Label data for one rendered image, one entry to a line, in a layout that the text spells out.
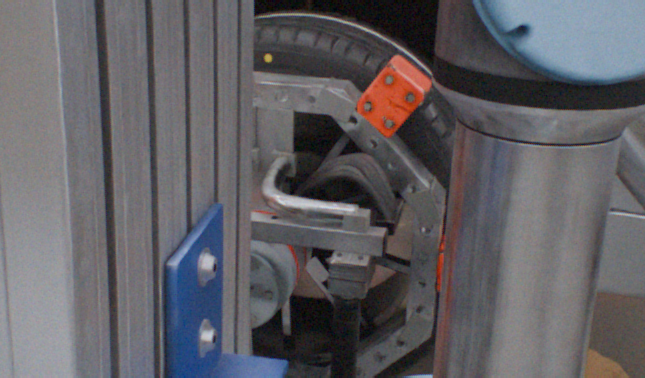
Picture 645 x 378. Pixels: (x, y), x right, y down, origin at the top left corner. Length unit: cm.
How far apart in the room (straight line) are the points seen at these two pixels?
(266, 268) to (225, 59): 85
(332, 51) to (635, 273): 64
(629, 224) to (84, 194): 137
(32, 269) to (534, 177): 26
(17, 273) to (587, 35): 26
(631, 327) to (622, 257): 162
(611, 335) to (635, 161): 253
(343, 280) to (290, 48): 41
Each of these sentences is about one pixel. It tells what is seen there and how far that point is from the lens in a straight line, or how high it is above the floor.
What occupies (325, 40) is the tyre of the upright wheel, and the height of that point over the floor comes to 117.
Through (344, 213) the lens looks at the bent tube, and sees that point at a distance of 118.
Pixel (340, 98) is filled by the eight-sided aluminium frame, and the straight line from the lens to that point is 133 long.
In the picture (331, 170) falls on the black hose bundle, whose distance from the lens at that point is 125.
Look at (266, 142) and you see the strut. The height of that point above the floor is 103.
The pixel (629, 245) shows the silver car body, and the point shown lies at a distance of 163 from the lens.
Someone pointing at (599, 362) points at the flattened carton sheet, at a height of 2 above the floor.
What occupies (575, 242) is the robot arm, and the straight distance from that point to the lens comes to 50.
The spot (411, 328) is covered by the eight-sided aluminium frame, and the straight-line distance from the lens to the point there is 145.
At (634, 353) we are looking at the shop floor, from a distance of 310.
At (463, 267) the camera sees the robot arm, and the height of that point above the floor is 123.
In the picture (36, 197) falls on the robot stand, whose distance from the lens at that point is 29.
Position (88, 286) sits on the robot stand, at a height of 130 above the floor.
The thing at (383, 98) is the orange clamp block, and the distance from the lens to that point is 132.
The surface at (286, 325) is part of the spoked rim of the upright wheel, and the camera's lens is 162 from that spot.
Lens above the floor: 144
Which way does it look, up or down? 20 degrees down
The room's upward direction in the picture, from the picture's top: 3 degrees clockwise
